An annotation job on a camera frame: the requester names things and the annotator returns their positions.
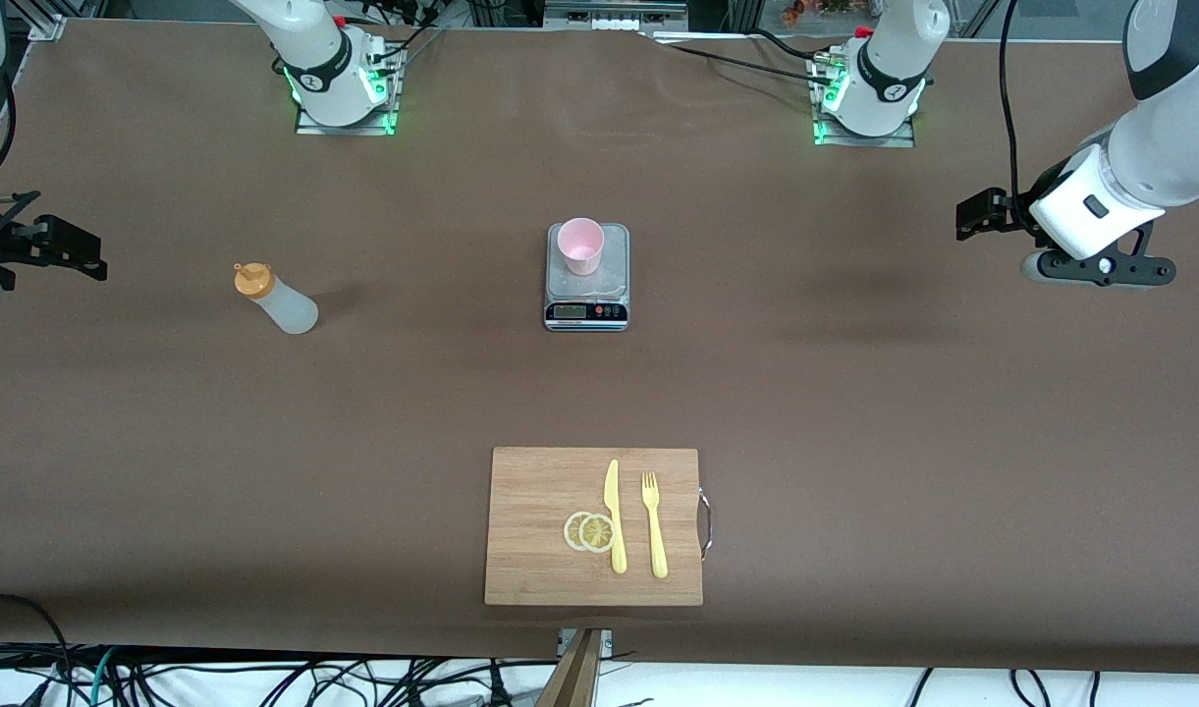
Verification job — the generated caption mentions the white squeeze bottle orange cap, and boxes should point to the white squeeze bottle orange cap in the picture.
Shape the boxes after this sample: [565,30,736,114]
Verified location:
[234,261,320,336]

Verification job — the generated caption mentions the pink plastic cup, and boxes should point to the pink plastic cup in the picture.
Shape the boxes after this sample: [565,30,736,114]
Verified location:
[557,217,606,277]

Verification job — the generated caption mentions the brown table cover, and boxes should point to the brown table cover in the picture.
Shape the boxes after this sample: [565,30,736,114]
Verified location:
[0,18,1199,675]

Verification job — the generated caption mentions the silver digital kitchen scale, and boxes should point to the silver digital kitchen scale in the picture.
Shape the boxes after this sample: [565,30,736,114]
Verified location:
[544,223,630,333]

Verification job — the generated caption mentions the yellow plastic knife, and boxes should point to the yellow plastic knife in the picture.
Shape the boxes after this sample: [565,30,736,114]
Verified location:
[604,459,628,575]

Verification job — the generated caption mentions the yellow plastic fork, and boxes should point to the yellow plastic fork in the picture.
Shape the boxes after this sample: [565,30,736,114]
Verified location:
[641,471,670,579]

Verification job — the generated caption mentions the wooden cutting board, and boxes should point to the wooden cutting board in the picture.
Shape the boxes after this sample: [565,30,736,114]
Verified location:
[484,447,714,607]

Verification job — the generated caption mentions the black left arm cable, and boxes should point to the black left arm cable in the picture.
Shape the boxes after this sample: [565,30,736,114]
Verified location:
[998,0,1028,212]

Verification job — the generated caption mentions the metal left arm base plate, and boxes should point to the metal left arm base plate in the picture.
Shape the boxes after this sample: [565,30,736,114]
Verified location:
[813,59,916,148]

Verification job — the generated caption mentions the aluminium frame profile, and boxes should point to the aluminium frame profile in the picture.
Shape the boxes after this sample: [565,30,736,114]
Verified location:
[25,0,70,42]

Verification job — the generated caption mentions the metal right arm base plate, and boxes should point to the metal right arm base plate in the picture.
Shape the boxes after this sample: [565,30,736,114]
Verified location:
[295,44,401,136]

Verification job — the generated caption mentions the black base power cable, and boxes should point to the black base power cable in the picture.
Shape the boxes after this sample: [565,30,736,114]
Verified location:
[648,37,836,89]
[368,0,445,75]
[751,27,836,62]

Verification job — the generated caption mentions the teal floor cable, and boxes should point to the teal floor cable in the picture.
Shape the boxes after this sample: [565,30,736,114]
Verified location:
[88,646,119,707]

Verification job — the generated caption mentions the wooden post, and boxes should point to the wooden post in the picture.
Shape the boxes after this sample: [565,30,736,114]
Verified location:
[535,628,605,707]

